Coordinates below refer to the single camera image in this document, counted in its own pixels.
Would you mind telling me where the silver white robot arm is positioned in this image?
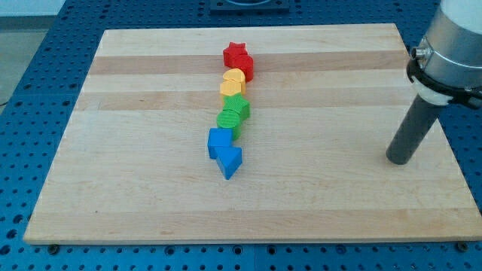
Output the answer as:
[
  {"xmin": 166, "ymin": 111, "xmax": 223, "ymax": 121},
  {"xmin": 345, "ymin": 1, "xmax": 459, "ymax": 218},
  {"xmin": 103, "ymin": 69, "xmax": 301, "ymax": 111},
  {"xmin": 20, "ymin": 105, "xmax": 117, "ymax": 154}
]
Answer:
[{"xmin": 407, "ymin": 0, "xmax": 481, "ymax": 108}]

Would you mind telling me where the green cylinder block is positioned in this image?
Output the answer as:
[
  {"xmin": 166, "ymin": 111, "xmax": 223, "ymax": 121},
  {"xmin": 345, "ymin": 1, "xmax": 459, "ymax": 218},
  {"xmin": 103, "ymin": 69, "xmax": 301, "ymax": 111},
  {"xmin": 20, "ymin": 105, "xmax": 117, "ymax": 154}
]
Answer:
[{"xmin": 216, "ymin": 110, "xmax": 242, "ymax": 140}]

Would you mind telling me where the blue cube block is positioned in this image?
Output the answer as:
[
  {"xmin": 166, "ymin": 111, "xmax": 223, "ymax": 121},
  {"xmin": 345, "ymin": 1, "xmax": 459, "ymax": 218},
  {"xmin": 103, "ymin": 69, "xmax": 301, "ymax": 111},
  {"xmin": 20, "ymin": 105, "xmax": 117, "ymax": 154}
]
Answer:
[{"xmin": 207, "ymin": 128, "xmax": 233, "ymax": 159}]

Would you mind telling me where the blue triangle block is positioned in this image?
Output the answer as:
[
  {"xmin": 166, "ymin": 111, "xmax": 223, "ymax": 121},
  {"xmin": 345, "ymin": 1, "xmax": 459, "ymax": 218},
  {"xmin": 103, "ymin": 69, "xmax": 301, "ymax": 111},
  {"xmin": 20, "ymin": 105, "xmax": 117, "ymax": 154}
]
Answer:
[{"xmin": 215, "ymin": 147, "xmax": 243, "ymax": 180}]

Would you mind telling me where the green star block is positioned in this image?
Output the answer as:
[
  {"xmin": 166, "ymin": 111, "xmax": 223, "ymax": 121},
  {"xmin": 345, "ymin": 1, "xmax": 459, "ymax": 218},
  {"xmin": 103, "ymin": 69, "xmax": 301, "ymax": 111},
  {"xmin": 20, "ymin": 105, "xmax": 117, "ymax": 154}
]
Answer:
[{"xmin": 223, "ymin": 93, "xmax": 251, "ymax": 120}]

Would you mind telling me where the yellow hexagon block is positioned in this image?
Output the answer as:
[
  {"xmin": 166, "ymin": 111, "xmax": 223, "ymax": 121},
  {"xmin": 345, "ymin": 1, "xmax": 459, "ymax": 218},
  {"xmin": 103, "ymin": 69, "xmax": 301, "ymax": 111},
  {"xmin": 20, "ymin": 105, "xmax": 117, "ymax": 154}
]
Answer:
[{"xmin": 220, "ymin": 81, "xmax": 243, "ymax": 96}]

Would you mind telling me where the yellow heart block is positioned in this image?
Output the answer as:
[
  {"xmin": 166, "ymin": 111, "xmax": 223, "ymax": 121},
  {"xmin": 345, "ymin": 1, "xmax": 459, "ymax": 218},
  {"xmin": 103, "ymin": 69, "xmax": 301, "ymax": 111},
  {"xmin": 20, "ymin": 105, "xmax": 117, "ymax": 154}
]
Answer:
[{"xmin": 223, "ymin": 69, "xmax": 246, "ymax": 94}]

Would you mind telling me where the red hexagon block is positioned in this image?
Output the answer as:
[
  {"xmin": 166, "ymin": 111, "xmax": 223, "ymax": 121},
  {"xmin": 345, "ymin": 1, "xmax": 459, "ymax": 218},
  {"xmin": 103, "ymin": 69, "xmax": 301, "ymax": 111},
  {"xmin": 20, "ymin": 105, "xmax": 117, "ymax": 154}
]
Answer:
[{"xmin": 233, "ymin": 55, "xmax": 254, "ymax": 82}]

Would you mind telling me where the red star block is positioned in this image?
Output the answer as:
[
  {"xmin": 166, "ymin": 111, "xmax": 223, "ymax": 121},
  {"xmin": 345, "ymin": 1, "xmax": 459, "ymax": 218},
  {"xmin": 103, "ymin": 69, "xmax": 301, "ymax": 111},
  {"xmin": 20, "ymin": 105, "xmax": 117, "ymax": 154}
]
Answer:
[{"xmin": 223, "ymin": 42, "xmax": 248, "ymax": 67}]

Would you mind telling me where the light wooden board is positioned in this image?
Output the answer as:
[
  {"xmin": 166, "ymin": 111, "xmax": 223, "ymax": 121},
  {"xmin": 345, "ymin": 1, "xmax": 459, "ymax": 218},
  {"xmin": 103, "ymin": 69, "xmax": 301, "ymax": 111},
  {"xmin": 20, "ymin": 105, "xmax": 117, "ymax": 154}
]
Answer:
[{"xmin": 24, "ymin": 24, "xmax": 481, "ymax": 245}]

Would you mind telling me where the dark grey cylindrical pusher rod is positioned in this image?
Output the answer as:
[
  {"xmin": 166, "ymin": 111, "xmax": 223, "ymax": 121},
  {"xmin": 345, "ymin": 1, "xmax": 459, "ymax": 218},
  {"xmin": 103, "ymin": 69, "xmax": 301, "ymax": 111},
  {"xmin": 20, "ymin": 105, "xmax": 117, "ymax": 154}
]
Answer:
[{"xmin": 386, "ymin": 95, "xmax": 445, "ymax": 165}]

